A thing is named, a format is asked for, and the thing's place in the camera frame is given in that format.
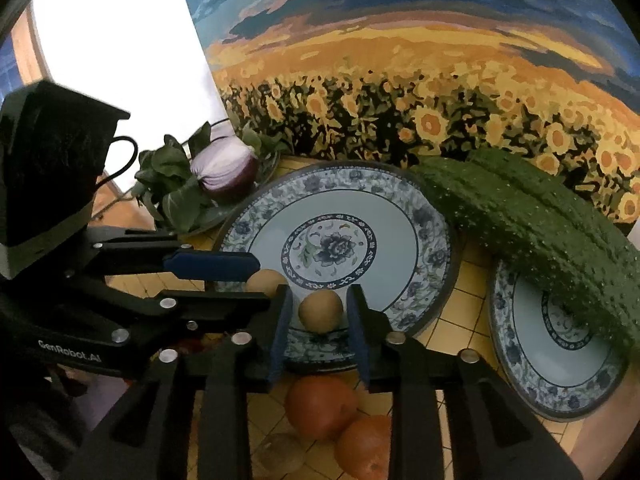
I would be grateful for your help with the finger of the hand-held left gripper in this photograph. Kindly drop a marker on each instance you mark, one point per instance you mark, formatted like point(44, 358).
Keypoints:
point(215, 266)
point(225, 305)

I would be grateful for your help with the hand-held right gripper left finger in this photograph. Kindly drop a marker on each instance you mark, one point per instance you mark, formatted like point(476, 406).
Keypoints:
point(280, 332)

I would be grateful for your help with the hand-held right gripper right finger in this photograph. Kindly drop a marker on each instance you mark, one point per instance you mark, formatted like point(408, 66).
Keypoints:
point(359, 332)

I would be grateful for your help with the green kiwi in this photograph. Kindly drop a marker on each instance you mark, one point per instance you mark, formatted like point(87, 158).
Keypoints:
point(320, 310)

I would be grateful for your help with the brown longan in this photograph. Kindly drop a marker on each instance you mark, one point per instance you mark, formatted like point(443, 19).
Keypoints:
point(265, 282)
point(280, 452)

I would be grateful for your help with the large blue floral plate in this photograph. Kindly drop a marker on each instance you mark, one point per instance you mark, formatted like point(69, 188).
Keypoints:
point(265, 240)

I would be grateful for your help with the orange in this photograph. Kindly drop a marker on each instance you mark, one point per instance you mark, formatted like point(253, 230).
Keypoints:
point(365, 447)
point(320, 407)

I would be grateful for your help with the dark-rimmed floral plate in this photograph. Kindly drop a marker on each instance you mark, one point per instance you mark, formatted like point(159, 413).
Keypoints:
point(212, 219)

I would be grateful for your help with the half red onion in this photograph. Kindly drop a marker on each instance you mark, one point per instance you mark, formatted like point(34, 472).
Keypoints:
point(225, 170)

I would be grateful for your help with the green bok choy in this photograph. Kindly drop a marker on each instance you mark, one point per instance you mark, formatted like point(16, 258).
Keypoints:
point(170, 170)

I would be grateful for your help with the yellow grid board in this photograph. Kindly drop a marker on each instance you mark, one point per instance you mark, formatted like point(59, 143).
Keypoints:
point(472, 285)

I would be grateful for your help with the green bumpy cucumber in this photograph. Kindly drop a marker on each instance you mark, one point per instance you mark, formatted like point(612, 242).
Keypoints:
point(530, 170)
point(525, 240)

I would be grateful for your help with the sunflower field painting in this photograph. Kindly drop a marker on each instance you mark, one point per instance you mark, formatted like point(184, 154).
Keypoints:
point(400, 60)

